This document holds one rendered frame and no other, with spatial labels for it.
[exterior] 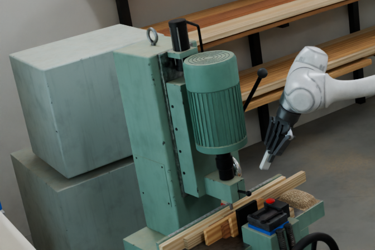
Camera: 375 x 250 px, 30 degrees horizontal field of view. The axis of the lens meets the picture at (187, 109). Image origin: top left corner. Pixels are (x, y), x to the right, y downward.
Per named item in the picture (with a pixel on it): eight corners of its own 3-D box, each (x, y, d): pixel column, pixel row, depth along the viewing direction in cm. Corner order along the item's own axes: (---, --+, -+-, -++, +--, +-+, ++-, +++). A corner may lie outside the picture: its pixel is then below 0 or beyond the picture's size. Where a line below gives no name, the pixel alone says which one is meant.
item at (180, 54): (182, 73, 234) (174, 24, 228) (167, 71, 240) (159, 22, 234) (200, 66, 238) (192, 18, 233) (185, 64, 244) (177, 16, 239)
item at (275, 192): (188, 250, 233) (186, 239, 232) (184, 248, 235) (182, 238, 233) (306, 181, 267) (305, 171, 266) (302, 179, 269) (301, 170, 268)
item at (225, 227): (225, 239, 236) (223, 226, 235) (222, 238, 237) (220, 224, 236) (269, 212, 249) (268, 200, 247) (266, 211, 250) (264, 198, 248)
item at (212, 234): (208, 245, 234) (206, 231, 232) (205, 244, 235) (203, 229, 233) (259, 215, 248) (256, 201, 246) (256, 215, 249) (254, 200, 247)
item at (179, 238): (164, 260, 230) (162, 246, 228) (160, 258, 231) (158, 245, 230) (287, 188, 264) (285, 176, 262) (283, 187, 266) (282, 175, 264)
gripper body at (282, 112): (307, 115, 223) (295, 139, 227) (293, 102, 230) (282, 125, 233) (288, 113, 219) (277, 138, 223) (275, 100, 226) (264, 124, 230)
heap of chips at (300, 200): (304, 211, 246) (303, 201, 245) (274, 201, 256) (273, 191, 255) (320, 201, 251) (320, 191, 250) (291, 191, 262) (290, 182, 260)
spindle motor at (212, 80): (220, 160, 225) (206, 68, 215) (186, 149, 238) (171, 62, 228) (258, 140, 235) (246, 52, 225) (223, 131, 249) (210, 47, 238)
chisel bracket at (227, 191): (232, 208, 238) (229, 186, 235) (206, 197, 249) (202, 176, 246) (248, 199, 242) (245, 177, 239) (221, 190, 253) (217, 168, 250)
